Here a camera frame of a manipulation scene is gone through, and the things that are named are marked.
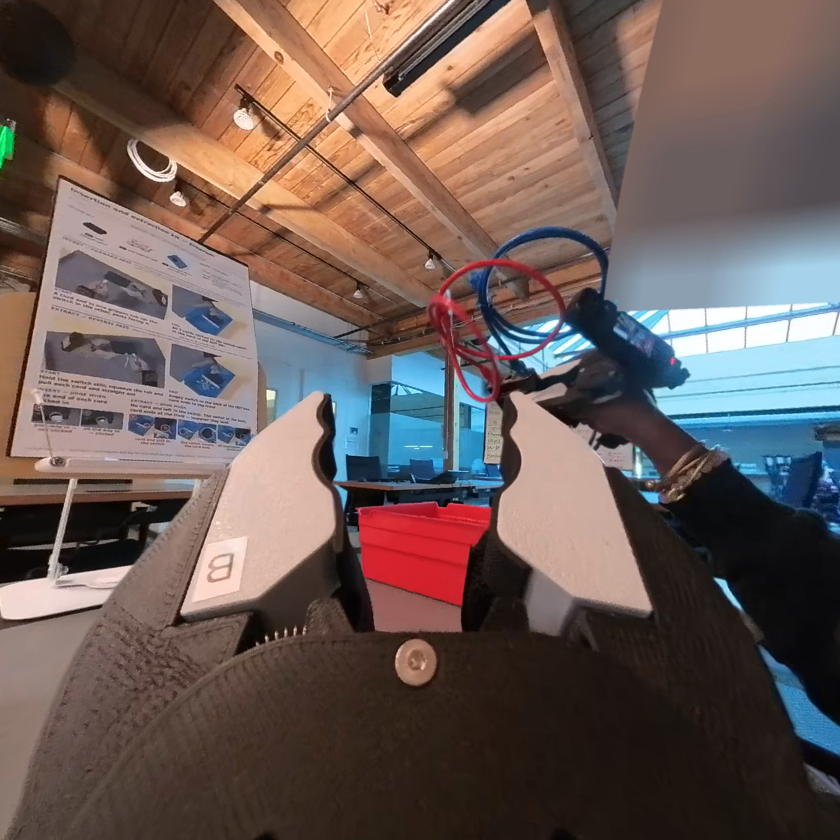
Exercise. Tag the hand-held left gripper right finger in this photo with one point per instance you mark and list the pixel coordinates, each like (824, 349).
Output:
(564, 525)

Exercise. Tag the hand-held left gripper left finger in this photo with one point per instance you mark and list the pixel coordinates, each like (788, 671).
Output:
(275, 505)

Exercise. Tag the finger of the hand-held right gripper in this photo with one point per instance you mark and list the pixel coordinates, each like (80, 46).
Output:
(558, 375)
(564, 399)

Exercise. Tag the red plastic bin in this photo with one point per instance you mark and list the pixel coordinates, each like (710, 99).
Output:
(420, 551)

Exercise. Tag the person's right forearm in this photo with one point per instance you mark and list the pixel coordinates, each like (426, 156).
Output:
(774, 558)

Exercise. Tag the person's right hand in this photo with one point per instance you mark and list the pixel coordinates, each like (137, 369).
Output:
(636, 426)

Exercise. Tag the black office chair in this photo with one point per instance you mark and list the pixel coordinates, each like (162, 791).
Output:
(421, 469)
(362, 467)

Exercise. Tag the long wooden office desk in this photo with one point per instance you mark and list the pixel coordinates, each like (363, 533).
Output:
(420, 484)

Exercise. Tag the printed instruction poster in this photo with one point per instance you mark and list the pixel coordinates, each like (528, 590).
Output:
(131, 315)

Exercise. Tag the white poster stand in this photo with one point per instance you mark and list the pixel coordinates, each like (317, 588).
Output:
(39, 600)

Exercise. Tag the wooden poster backing board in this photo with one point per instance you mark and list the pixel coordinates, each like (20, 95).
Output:
(16, 367)

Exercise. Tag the black linear light fixture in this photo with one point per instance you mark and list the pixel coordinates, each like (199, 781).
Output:
(426, 62)

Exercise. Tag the green exit sign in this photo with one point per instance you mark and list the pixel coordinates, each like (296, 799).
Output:
(6, 143)

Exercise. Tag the black round ceiling disc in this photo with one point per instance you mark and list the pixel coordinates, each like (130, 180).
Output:
(33, 36)

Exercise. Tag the wooden support post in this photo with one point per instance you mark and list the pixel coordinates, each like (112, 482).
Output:
(451, 420)

